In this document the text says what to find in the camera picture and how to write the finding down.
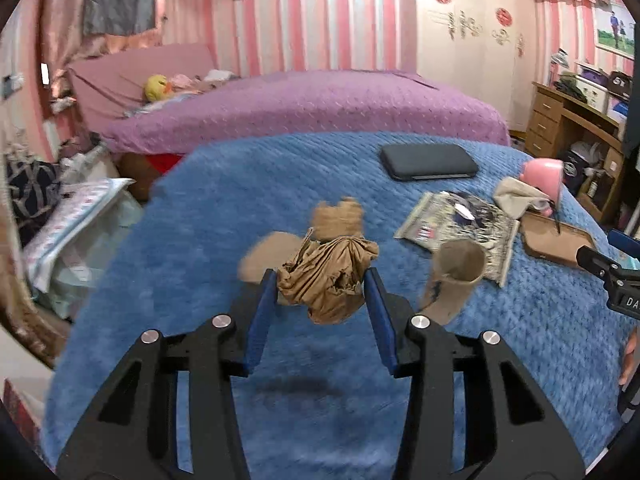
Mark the pink steel-lined cup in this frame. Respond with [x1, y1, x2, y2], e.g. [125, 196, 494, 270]
[518, 158, 563, 217]

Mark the blue quilted blanket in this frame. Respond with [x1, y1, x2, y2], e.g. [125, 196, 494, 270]
[41, 132, 636, 479]

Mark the wooden desk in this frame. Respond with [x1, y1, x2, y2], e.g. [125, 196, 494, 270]
[525, 82, 625, 224]

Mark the person's right hand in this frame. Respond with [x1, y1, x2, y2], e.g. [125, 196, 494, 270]
[618, 328, 638, 387]

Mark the patterned folded bedding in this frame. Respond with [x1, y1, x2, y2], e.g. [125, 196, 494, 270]
[23, 178, 142, 294]

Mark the white storage box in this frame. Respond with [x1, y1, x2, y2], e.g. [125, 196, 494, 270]
[576, 76, 608, 114]

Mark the pink headboard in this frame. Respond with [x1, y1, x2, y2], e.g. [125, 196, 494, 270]
[66, 44, 214, 133]

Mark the yellow duck plush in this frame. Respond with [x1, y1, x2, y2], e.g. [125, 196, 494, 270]
[143, 75, 172, 103]

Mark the black box under desk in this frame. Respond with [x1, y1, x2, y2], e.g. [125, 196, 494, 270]
[562, 151, 586, 196]

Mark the beige drawstring pouch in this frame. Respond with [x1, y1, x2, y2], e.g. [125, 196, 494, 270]
[492, 177, 552, 220]

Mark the tan phone case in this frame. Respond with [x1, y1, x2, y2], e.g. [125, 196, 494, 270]
[520, 212, 596, 268]

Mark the purple dotted bedspread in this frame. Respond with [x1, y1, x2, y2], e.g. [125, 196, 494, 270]
[101, 70, 510, 155]

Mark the small framed couple photo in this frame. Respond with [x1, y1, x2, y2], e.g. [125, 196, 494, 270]
[593, 3, 636, 60]

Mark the cream wardrobe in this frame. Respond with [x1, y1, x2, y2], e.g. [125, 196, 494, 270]
[416, 0, 538, 131]

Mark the black phone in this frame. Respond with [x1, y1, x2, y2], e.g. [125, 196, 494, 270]
[378, 143, 478, 182]

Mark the brown paper ball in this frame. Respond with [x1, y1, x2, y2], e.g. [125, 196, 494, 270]
[278, 229, 378, 325]

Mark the brown paper cup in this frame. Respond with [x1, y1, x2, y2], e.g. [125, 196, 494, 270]
[420, 240, 486, 326]

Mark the printed snack wrapper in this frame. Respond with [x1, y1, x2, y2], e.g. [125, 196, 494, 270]
[394, 191, 520, 288]

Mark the small brown paper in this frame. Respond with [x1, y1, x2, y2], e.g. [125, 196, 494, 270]
[311, 197, 363, 242]

